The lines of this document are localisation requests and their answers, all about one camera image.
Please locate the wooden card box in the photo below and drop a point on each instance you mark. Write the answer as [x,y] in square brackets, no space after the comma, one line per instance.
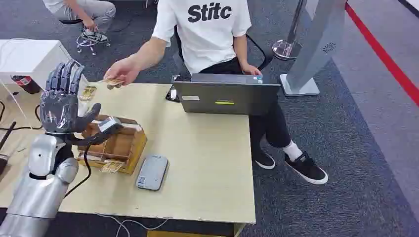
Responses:
[131,147]

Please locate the chrome base stool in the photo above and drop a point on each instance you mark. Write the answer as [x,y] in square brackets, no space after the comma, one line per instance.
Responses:
[90,42]

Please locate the red floor tape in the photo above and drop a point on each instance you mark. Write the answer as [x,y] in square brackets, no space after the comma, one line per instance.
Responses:
[383,55]

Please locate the grey power bank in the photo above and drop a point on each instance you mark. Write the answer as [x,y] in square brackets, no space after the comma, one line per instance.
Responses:
[152,172]

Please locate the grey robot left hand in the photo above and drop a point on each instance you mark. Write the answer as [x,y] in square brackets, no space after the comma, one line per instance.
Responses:
[59,109]

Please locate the black phone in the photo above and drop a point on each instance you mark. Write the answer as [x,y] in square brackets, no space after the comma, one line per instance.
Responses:
[171,93]

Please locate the black office chair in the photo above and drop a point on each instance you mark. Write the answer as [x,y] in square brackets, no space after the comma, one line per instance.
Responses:
[263,55]

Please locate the grey standing kiosk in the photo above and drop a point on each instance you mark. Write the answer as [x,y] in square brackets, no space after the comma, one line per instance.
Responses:
[314,42]

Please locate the black rod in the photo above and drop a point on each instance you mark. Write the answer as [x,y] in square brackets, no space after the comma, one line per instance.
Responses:
[7,135]

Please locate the printed card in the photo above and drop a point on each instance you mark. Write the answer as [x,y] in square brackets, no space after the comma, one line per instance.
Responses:
[112,166]
[87,93]
[114,82]

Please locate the person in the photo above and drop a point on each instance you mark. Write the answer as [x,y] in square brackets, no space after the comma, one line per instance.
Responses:
[206,36]
[85,9]

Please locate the white side table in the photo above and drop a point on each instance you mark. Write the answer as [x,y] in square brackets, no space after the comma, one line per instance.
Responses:
[29,59]

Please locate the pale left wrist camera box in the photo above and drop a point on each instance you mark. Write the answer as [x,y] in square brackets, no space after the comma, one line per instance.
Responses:
[109,124]

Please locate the person's right hand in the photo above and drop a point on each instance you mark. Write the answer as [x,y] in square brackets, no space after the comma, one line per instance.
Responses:
[124,70]

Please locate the person's left hand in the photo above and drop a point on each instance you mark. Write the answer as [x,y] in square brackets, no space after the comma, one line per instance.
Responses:
[251,69]

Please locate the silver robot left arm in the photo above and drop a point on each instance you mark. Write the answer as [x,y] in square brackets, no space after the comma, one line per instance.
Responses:
[39,193]

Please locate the grey laptop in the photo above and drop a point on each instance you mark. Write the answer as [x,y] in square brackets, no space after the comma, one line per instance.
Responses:
[229,99]

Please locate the chrome stanchion post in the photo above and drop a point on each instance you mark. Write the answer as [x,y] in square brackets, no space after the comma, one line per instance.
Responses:
[288,45]

